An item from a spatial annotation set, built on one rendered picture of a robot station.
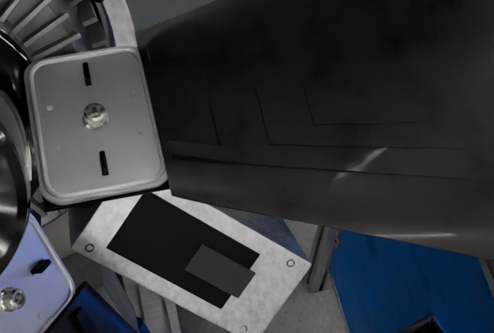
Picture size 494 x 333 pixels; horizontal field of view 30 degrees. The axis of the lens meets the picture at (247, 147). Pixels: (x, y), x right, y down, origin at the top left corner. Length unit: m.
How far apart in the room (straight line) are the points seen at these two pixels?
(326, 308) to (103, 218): 1.15
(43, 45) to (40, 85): 0.08
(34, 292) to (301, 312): 1.20
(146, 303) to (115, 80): 1.14
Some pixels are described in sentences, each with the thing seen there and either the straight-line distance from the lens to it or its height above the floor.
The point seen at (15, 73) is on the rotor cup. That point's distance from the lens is 0.52.
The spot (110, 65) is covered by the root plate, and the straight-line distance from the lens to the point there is 0.51.
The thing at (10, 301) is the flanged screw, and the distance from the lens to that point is 0.52.
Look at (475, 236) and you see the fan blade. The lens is 0.50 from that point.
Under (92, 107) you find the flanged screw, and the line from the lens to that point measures 0.48.
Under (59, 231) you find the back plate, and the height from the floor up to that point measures 0.93.
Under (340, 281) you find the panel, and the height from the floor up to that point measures 0.18.
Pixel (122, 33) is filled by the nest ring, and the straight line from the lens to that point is 0.66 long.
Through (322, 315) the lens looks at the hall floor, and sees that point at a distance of 1.71.
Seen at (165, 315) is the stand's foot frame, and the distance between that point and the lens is 1.63.
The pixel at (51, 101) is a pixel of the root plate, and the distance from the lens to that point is 0.50.
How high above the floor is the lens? 1.59
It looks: 59 degrees down
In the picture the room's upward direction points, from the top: 6 degrees clockwise
